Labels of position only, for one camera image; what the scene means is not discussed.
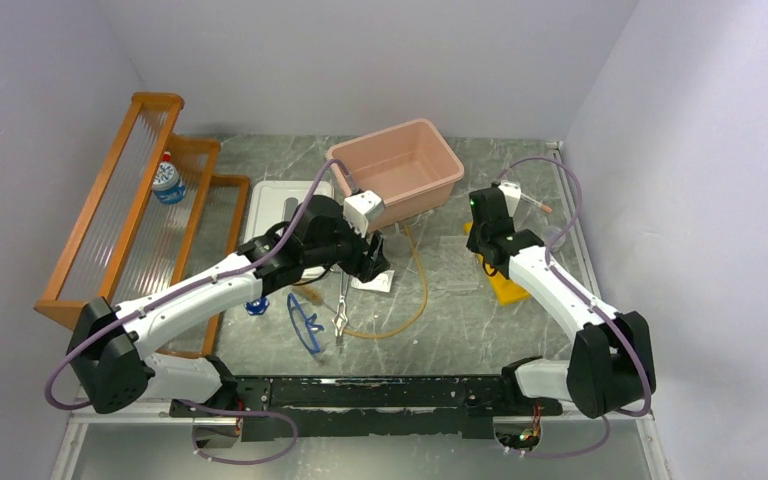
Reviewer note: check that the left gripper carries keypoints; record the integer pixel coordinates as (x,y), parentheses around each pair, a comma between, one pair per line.
(364,265)

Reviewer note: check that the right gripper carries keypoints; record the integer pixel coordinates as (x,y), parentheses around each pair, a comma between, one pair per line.
(472,241)

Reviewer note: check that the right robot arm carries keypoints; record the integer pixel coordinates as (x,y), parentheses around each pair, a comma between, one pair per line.
(611,362)

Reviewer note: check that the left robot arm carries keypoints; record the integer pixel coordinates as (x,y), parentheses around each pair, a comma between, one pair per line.
(114,350)

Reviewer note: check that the clear plastic funnel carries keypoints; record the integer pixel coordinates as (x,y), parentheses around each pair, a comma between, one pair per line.
(396,242)

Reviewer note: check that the clear acrylic tube rack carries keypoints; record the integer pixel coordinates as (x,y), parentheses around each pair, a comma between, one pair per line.
(456,268)

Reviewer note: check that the yellow test tube rack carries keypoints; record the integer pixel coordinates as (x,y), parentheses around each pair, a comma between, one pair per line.
(506,291)

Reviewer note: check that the clear petri dish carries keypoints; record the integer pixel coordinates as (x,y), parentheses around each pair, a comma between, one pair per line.
(554,237)

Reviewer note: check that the white orange marker pen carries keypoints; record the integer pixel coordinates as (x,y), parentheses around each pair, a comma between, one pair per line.
(537,203)

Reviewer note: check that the metal crucible tongs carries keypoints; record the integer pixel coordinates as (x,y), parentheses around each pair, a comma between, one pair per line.
(340,319)

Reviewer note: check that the test tube brush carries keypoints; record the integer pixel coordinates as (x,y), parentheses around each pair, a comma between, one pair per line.
(311,294)

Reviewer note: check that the blue safety glasses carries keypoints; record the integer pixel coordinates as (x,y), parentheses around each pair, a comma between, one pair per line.
(305,324)

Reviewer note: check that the pink plastic bin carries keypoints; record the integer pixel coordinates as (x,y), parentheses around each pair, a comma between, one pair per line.
(410,166)

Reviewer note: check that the white bin lid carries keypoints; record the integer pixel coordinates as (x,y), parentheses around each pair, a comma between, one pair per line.
(272,202)

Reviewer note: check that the graduated cylinder blue base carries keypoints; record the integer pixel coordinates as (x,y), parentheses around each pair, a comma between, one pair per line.
(257,307)

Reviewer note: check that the blue white bottle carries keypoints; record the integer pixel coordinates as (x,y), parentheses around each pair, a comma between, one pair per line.
(168,186)

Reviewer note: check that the orange wooden shelf rack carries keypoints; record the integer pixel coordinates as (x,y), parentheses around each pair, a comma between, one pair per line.
(125,244)

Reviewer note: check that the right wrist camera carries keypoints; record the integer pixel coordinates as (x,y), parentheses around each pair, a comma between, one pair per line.
(512,195)

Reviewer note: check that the black base frame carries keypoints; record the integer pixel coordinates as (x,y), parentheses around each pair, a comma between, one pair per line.
(309,406)

